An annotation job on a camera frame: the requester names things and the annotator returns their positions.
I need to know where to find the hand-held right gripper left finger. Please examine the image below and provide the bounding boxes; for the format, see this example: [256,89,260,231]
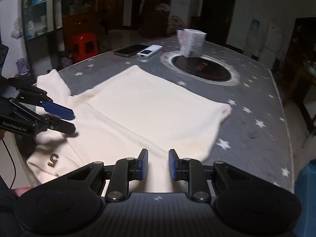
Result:
[65,149,149,202]

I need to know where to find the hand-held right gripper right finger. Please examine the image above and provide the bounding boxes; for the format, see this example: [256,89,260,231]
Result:
[168,149,250,202]

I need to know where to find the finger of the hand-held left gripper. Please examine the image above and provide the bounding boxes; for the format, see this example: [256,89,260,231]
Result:
[10,98,76,134]
[8,77,75,120]

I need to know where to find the cream knit garment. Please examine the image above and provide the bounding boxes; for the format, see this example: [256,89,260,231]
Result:
[27,65,232,193]

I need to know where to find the purple patterned pot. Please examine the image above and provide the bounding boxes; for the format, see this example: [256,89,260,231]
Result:
[16,58,32,77]

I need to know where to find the red plastic stool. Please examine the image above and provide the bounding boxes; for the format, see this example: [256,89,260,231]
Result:
[71,33,99,63]

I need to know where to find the dark smartphone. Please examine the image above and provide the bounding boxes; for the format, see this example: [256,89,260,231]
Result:
[114,44,149,57]

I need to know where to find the round built-in induction cooktop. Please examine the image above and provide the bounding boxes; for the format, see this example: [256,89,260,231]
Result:
[160,51,241,87]

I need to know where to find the grey star-print tablecloth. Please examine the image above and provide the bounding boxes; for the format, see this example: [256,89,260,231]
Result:
[15,33,295,195]

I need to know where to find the white remote control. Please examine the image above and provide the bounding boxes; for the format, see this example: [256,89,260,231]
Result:
[136,45,163,59]

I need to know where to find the white tissue pack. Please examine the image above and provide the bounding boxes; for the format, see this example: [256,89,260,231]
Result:
[177,29,207,58]

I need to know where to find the blue covered sofa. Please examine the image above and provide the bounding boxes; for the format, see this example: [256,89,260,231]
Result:
[294,159,316,237]

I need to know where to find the polka-dot play tent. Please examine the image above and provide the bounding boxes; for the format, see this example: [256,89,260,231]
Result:
[168,16,189,37]

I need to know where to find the white refrigerator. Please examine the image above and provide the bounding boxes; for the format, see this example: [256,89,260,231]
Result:
[259,22,283,71]

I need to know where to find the dark wooden door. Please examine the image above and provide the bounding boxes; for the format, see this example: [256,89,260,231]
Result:
[200,0,237,47]

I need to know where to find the blue water bottle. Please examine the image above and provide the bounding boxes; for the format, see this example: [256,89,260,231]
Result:
[250,19,260,34]

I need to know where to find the tall wooden shelf unit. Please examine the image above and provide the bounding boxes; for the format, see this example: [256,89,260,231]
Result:
[281,17,316,74]

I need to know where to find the black cable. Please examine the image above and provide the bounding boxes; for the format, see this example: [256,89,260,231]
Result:
[1,138,17,189]

